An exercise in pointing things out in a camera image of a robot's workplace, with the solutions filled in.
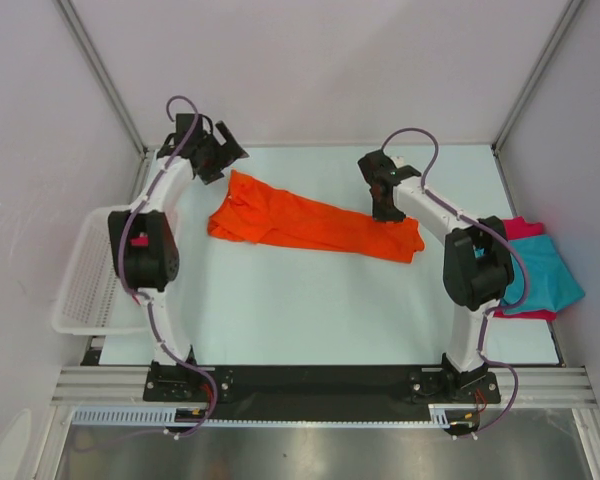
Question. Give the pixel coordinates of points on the folded crimson t-shirt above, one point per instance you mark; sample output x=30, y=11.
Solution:
x=518, y=228

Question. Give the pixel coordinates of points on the white plastic basket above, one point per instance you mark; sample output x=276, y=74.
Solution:
x=91, y=300

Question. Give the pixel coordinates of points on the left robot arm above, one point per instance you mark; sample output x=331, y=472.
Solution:
x=143, y=234

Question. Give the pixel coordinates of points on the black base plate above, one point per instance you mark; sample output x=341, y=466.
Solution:
x=327, y=392

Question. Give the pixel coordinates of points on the aluminium frame rail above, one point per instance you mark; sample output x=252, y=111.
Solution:
x=552, y=388

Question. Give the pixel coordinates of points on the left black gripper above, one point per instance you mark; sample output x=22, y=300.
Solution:
x=230, y=151

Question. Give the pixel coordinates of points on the orange t-shirt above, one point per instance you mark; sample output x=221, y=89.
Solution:
x=258, y=213

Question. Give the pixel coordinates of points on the white cable duct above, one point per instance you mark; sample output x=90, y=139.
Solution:
x=433, y=417

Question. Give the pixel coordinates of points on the folded teal t-shirt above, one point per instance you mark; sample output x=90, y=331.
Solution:
x=551, y=286

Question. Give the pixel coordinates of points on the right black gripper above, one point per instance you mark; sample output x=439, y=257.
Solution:
x=381, y=215

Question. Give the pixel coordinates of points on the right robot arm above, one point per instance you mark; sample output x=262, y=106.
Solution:
x=477, y=266

